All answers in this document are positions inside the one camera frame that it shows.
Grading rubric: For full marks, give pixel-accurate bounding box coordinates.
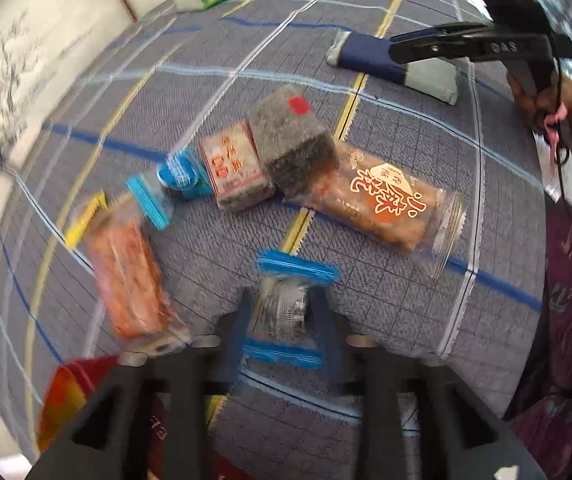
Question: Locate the navy and silver snack packet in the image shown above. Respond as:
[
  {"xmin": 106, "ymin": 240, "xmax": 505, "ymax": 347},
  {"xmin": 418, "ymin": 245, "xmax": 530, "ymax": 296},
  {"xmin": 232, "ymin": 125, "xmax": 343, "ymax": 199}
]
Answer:
[{"xmin": 327, "ymin": 30, "xmax": 459, "ymax": 106}]

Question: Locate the white red-print snack packet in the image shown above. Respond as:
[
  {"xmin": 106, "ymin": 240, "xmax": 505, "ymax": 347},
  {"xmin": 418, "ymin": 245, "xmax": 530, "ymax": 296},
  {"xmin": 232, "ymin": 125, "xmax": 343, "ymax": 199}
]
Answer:
[{"xmin": 200, "ymin": 122, "xmax": 277, "ymax": 212}]

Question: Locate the yellow-edged snack packet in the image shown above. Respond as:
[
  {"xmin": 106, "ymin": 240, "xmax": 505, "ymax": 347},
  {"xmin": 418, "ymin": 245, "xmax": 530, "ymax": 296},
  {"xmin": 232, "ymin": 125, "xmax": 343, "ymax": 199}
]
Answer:
[{"xmin": 64, "ymin": 192, "xmax": 109, "ymax": 248}]

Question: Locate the orange-red snack packet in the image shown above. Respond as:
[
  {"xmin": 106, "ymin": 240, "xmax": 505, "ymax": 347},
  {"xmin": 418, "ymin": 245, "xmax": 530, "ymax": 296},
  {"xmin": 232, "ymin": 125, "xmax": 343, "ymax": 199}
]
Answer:
[{"xmin": 83, "ymin": 195, "xmax": 191, "ymax": 356}]

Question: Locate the pink string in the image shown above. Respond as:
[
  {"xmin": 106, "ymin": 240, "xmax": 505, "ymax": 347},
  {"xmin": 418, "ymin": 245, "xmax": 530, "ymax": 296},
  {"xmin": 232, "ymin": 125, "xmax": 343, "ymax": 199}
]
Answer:
[{"xmin": 541, "ymin": 102, "xmax": 569, "ymax": 166}]

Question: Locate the grey seaweed snack block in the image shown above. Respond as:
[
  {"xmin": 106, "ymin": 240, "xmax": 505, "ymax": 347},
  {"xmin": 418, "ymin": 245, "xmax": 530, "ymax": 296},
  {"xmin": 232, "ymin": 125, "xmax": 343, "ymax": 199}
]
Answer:
[{"xmin": 247, "ymin": 85, "xmax": 341, "ymax": 200}]

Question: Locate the large clear orange cracker packet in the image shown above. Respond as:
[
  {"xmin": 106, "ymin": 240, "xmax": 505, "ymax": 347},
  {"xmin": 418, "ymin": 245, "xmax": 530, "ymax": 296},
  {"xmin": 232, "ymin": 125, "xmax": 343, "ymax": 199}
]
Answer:
[{"xmin": 286, "ymin": 142, "xmax": 467, "ymax": 280}]

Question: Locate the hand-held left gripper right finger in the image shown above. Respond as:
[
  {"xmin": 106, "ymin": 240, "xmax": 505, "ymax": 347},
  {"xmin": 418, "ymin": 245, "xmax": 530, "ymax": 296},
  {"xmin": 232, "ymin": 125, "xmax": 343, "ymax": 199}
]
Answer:
[{"xmin": 310, "ymin": 289, "xmax": 549, "ymax": 480}]

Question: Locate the blue-edged clear snack packet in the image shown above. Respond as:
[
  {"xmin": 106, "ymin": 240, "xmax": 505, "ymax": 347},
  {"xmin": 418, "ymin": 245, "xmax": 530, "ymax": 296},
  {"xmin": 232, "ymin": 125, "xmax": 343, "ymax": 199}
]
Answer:
[
  {"xmin": 242, "ymin": 249, "xmax": 341, "ymax": 370},
  {"xmin": 126, "ymin": 152, "xmax": 214, "ymax": 231}
]

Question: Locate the grey plaid tablecloth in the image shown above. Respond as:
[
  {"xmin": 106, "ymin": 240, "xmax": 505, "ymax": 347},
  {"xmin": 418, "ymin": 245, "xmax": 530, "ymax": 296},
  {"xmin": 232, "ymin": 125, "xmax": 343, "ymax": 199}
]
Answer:
[{"xmin": 0, "ymin": 0, "xmax": 549, "ymax": 461}]

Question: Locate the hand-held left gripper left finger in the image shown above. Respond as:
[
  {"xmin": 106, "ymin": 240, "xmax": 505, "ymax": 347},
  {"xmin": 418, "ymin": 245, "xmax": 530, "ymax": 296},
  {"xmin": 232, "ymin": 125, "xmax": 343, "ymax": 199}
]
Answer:
[{"xmin": 26, "ymin": 287, "xmax": 257, "ymax": 480}]

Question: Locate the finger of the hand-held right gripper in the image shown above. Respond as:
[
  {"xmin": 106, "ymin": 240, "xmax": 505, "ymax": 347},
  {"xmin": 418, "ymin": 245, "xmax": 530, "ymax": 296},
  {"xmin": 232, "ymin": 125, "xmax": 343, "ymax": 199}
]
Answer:
[{"xmin": 390, "ymin": 21, "xmax": 489, "ymax": 66}]

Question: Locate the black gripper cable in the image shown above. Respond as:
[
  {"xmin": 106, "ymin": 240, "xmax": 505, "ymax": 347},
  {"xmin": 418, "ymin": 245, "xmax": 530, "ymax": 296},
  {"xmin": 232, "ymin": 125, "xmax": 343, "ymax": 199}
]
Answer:
[{"xmin": 546, "ymin": 30, "xmax": 572, "ymax": 231}]

